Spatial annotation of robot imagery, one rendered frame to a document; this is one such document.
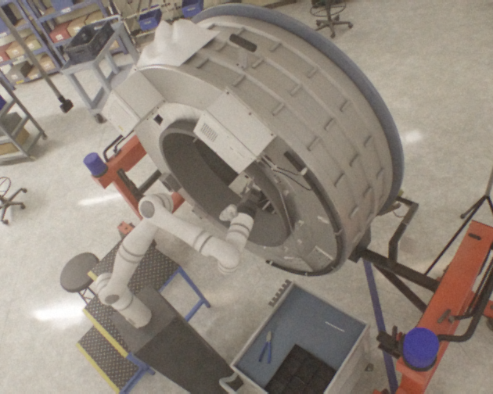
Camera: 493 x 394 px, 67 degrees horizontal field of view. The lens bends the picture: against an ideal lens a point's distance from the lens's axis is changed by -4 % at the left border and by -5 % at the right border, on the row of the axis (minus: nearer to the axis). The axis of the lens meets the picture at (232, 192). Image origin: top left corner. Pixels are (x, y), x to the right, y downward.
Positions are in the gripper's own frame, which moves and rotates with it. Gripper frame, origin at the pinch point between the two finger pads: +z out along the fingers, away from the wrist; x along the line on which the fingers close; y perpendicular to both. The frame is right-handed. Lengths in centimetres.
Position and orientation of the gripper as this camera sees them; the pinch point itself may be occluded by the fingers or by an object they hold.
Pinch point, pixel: (250, 178)
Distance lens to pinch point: 145.1
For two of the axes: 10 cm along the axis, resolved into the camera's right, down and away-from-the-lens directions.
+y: 8.3, 5.1, 2.1
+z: 2.9, -7.3, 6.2
